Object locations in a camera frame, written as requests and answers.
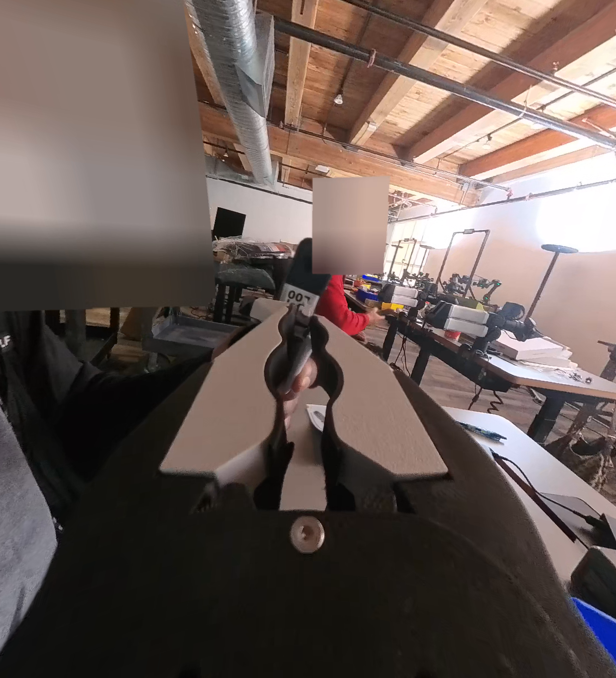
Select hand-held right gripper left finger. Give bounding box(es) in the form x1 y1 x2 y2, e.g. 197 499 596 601
159 306 295 506

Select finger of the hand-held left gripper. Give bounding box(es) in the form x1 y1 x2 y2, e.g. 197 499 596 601
279 339 314 395
250 298 288 324

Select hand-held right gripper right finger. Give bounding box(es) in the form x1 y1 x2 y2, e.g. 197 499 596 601
309 314 450 506

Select grey desk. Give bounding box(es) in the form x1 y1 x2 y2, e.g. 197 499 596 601
279 392 616 599

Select person's left hand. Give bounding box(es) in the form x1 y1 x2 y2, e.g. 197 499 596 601
281 364 321 430

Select dark cushioned stool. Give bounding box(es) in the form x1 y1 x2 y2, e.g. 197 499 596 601
214 265 277 325

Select grey plastic tray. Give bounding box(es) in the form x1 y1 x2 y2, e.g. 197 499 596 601
151 311 241 350

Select blue green pen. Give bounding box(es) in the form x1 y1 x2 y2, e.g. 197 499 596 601
457 421 507 442

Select white rectangular device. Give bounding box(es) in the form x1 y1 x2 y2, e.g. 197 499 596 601
442 304 491 338

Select white flat box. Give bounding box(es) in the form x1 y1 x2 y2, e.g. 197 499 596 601
490 335 574 370

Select long white work table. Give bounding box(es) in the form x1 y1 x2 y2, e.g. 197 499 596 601
387 304 616 440

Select patterned handbag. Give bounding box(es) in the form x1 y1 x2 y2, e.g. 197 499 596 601
543 418 616 490

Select thick black ceiling pipe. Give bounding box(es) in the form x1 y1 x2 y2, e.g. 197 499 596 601
273 15 616 160

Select person's grey sweatshirt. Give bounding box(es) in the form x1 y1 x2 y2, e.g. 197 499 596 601
0 365 59 678

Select black floor lamp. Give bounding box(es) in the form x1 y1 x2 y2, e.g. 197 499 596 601
525 244 580 321

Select small black cube case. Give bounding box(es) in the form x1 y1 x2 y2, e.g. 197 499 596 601
570 546 616 634

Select black wall screen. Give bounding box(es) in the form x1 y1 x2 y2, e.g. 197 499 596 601
211 208 246 242

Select silver spiral air duct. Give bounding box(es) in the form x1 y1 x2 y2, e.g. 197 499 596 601
186 0 279 186

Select black cable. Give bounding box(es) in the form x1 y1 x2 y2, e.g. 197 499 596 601
490 449 613 530

